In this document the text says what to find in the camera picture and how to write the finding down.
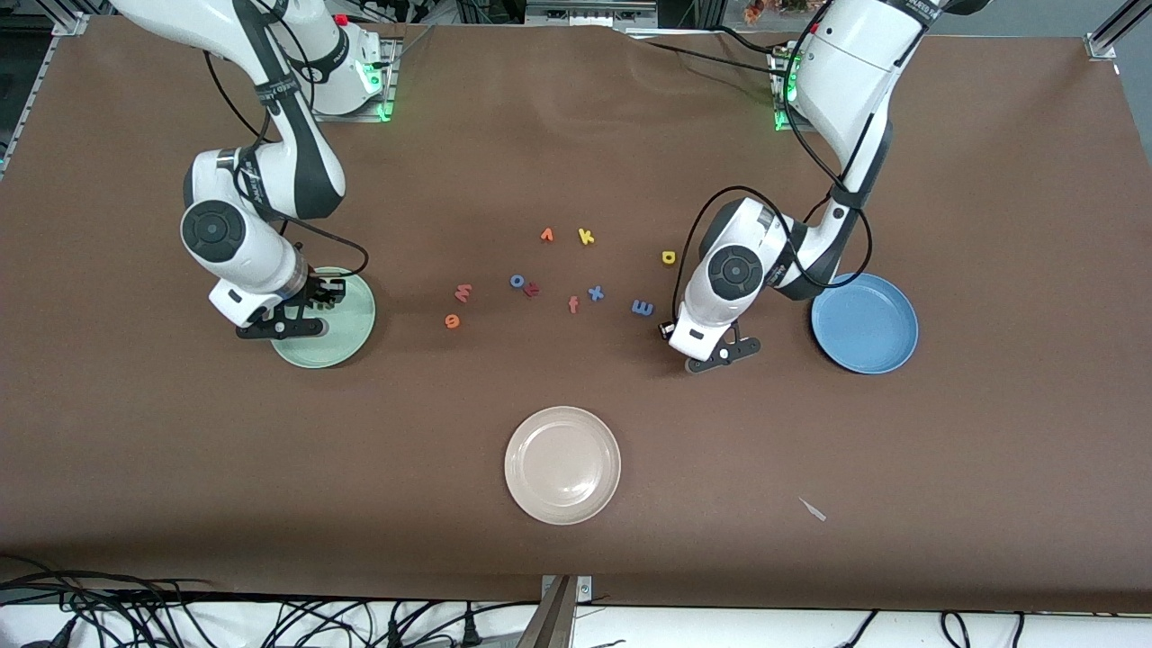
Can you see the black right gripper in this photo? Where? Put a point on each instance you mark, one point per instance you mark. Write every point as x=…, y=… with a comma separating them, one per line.
x=314, y=290

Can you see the blue foam letter m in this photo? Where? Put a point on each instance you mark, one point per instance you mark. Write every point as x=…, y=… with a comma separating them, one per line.
x=642, y=308

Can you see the pink foam letter w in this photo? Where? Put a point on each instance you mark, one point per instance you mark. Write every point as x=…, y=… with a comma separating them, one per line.
x=463, y=292

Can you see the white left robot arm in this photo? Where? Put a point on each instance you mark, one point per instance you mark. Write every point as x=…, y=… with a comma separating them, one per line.
x=846, y=81

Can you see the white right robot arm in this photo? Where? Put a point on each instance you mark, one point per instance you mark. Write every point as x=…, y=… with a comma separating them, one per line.
x=261, y=261

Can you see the light green plate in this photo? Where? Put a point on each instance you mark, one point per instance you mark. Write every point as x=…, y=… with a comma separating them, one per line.
x=346, y=342

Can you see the beige plate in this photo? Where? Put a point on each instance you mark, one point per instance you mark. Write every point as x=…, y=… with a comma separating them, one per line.
x=562, y=465

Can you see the blue plate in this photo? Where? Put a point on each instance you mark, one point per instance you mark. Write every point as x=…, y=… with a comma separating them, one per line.
x=868, y=328

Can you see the brown paper table cover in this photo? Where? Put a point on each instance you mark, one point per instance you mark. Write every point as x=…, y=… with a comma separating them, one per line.
x=576, y=135

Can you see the small white paper scrap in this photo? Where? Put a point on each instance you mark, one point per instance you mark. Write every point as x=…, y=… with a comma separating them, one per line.
x=813, y=509

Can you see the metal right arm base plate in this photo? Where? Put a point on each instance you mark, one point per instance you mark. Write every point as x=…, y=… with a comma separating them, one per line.
x=389, y=90

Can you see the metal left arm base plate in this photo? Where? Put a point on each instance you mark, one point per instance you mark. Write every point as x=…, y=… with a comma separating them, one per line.
x=779, y=124

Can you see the metal camera pole bracket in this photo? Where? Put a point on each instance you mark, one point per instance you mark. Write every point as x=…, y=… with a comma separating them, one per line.
x=551, y=621

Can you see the silver metal frame piece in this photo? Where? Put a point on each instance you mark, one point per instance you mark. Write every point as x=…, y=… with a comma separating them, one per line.
x=585, y=13

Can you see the aluminium frame profile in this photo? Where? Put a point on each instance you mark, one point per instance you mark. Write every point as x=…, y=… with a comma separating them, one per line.
x=72, y=24
x=1102, y=45

